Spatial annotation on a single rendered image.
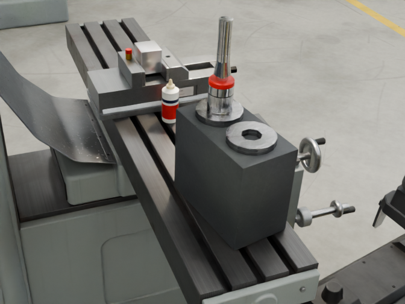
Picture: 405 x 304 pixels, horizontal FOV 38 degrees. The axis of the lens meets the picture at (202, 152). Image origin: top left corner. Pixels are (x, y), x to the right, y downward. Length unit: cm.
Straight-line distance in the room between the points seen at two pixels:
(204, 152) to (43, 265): 67
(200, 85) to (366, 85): 242
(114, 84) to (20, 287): 56
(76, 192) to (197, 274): 52
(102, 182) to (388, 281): 76
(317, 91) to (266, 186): 264
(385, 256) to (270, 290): 66
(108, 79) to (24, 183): 36
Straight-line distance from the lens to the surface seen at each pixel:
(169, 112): 139
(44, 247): 153
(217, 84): 103
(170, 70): 142
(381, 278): 158
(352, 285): 154
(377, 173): 300
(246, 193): 99
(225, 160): 99
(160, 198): 117
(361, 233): 261
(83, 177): 143
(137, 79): 141
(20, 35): 430
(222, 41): 101
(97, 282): 166
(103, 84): 144
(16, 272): 152
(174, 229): 110
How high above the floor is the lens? 168
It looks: 35 degrees down
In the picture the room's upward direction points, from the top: 3 degrees clockwise
